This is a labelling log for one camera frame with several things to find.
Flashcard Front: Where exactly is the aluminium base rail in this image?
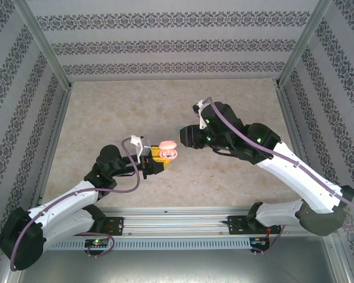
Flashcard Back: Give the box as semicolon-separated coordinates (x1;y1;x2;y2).
97;206;287;236

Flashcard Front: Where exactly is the grey metal sheet panel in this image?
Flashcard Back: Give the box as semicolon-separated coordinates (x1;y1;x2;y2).
5;235;350;283

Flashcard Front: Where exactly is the slotted grey cable duct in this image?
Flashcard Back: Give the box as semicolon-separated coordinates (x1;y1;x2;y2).
51;237;253;250

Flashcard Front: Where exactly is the aluminium frame post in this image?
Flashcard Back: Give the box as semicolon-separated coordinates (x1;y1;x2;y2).
13;0;72;89
277;0;333;88

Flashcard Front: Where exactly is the pink earbud charging case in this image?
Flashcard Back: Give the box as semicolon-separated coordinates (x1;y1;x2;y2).
158;140;179;162

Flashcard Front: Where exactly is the aluminium side rail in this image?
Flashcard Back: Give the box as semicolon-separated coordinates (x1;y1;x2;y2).
276;85;321;212
29;85;73;213

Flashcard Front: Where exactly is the short purple cable loop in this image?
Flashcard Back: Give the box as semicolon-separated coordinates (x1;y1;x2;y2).
87;232;116;259

